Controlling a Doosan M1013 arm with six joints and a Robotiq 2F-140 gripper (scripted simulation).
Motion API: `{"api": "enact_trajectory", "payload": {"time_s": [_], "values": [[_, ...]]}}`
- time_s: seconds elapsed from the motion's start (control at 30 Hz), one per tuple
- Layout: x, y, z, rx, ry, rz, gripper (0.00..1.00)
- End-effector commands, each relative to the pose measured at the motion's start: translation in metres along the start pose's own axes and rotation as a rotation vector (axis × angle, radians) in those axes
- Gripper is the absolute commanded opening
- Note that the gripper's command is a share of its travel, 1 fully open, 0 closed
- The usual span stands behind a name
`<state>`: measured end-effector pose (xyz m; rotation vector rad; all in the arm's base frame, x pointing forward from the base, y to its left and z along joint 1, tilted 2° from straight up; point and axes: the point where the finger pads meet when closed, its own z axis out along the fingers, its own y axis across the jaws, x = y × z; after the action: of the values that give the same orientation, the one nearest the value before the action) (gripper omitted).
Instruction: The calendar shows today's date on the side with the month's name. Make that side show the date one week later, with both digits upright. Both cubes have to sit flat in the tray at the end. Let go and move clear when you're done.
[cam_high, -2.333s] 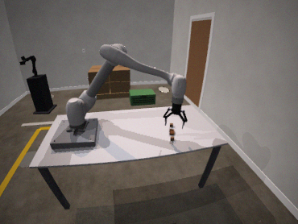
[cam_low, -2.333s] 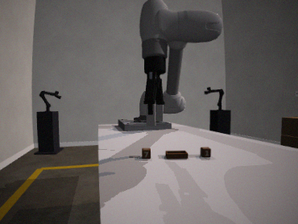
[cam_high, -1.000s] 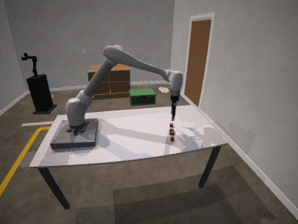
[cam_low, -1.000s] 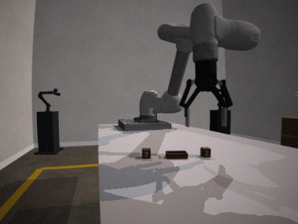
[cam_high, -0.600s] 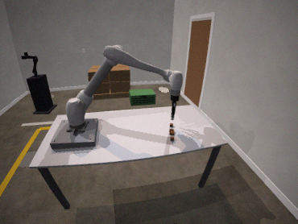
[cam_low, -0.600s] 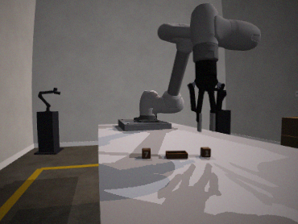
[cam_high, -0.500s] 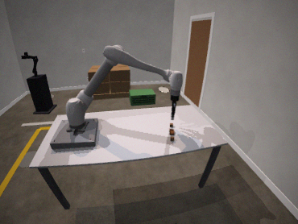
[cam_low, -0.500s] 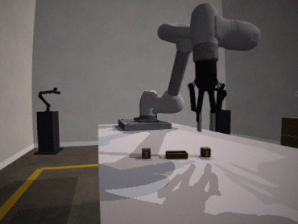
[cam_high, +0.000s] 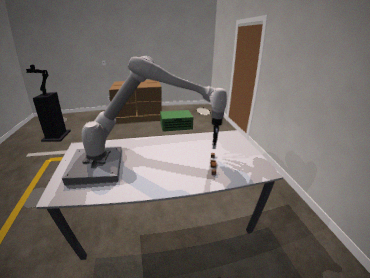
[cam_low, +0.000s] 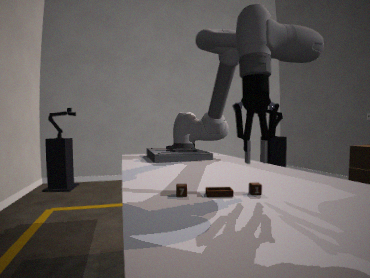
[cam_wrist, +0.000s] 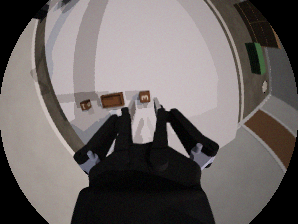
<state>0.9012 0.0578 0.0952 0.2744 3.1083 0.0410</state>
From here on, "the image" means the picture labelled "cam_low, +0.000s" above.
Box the small brown cube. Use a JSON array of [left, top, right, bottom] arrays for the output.
[[249, 182, 262, 195], [176, 184, 187, 197]]

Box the brown wooden tray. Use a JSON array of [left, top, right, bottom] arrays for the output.
[[206, 187, 234, 197]]

